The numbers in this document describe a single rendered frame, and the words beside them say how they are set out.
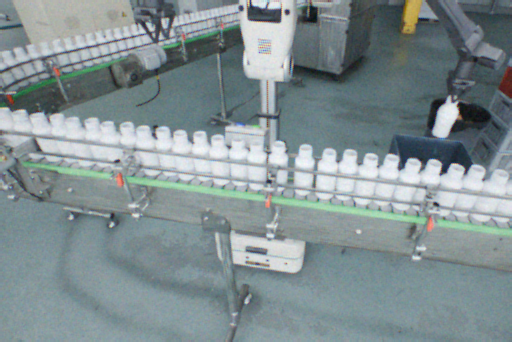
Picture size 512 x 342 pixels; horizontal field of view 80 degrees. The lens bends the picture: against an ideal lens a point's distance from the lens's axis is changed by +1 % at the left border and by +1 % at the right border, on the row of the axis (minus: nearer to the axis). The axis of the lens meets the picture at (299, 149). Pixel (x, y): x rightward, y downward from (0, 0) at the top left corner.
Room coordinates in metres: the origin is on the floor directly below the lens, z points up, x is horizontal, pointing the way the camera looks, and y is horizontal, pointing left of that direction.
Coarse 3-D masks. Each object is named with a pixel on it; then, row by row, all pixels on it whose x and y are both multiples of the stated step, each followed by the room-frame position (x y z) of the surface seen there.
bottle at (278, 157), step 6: (276, 144) 0.75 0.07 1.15; (282, 144) 0.75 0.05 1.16; (276, 150) 0.72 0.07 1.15; (282, 150) 0.72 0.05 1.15; (270, 156) 0.73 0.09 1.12; (276, 156) 0.72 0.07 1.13; (282, 156) 0.72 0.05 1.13; (288, 156) 0.74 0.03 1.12; (270, 162) 0.72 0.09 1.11; (276, 162) 0.71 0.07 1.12; (282, 162) 0.71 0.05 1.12; (288, 162) 0.74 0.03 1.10; (270, 174) 0.72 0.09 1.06; (282, 174) 0.71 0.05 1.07; (282, 180) 0.71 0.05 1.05
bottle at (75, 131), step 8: (72, 120) 0.81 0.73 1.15; (72, 128) 0.78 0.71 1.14; (80, 128) 0.80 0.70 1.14; (72, 136) 0.77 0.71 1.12; (80, 136) 0.78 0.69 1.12; (72, 144) 0.77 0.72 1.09; (80, 144) 0.78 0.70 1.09; (80, 152) 0.77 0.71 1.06; (88, 152) 0.78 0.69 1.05; (80, 160) 0.77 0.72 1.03
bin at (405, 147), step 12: (396, 144) 1.12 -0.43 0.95; (408, 144) 1.21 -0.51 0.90; (420, 144) 1.20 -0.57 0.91; (432, 144) 1.19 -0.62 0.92; (444, 144) 1.19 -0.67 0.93; (456, 144) 1.18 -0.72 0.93; (408, 156) 1.20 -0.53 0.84; (420, 156) 1.20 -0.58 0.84; (432, 156) 1.19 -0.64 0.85; (444, 156) 1.19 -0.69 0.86; (456, 156) 1.17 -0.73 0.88; (468, 156) 1.07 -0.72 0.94; (444, 168) 1.18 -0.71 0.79; (468, 168) 1.03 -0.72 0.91
